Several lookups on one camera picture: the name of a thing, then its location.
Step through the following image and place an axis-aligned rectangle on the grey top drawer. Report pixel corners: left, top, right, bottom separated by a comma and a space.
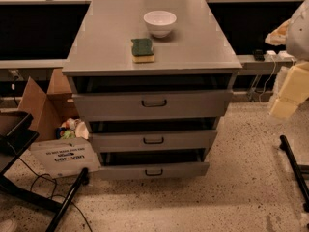
73, 74, 232, 121

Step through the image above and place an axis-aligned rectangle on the grey middle drawer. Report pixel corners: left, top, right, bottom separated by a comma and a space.
90, 118, 217, 152

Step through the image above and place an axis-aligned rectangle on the black stand leg right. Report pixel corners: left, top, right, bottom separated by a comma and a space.
279, 135, 309, 213

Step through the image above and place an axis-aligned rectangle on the black cable on floor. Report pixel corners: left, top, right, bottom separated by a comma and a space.
17, 157, 95, 232

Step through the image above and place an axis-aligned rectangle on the white box flap with print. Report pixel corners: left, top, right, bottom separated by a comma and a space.
30, 138, 100, 178

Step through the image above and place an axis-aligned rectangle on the white ceramic bowl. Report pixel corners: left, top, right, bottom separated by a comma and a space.
143, 11, 177, 38

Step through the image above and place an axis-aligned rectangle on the black stand frame left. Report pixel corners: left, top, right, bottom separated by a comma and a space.
0, 109, 91, 232

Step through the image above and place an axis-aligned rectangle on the grey drawer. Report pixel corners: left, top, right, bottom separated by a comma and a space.
73, 74, 232, 121
97, 149, 210, 180
90, 118, 217, 152

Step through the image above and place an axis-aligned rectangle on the white power strip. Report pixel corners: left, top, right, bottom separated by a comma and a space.
265, 50, 294, 61

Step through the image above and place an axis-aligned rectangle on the grey bottom drawer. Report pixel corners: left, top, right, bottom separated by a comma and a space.
97, 149, 210, 180

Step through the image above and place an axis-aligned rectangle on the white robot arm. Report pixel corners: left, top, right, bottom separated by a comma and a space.
265, 3, 309, 119

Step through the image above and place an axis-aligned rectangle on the grey drawer cabinet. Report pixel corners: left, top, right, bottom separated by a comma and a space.
62, 0, 243, 157

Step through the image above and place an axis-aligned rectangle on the green and yellow sponge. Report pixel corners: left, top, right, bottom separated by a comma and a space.
131, 38, 155, 63

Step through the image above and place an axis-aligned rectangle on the brown cardboard box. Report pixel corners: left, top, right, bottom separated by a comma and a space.
18, 69, 79, 141

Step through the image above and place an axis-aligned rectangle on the black power adapter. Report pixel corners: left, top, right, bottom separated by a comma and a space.
253, 49, 265, 61

